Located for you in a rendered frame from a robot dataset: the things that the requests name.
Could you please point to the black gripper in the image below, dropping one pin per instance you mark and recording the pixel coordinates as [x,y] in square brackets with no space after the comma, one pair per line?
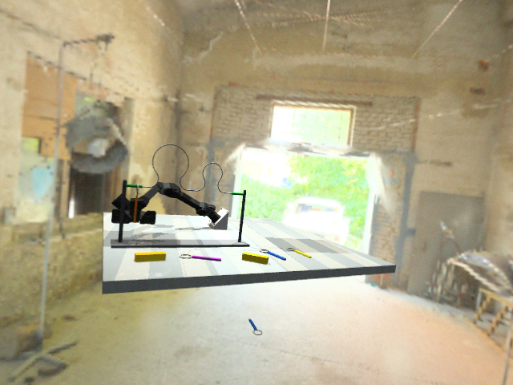
[143,217]

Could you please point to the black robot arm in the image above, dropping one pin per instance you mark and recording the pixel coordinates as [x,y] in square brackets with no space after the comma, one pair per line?
[170,190]

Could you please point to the yellow rectangular block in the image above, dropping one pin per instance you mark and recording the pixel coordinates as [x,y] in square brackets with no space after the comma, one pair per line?
[147,257]
[255,258]

